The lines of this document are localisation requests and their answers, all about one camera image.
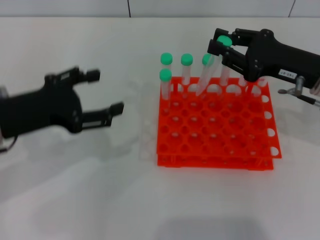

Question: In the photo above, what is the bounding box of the clear green-capped test tube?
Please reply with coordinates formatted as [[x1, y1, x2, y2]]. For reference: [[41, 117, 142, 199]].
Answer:
[[159, 68, 173, 112], [180, 53, 194, 98], [238, 74, 249, 97], [201, 53, 214, 86], [219, 62, 231, 99], [195, 35, 234, 98], [255, 77, 268, 96], [160, 52, 174, 76]]

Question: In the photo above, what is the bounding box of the right arm connector cable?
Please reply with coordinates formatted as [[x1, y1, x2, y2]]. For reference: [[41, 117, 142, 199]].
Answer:
[[277, 75, 320, 110]]

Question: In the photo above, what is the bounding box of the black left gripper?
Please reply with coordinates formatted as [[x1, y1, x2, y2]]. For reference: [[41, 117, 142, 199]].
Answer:
[[0, 66, 125, 139]]

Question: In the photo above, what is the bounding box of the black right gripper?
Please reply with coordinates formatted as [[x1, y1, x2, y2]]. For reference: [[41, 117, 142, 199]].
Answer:
[[207, 27, 320, 90]]

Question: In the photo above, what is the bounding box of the orange test tube rack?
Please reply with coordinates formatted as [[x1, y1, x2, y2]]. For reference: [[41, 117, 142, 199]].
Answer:
[[156, 76, 283, 171]]

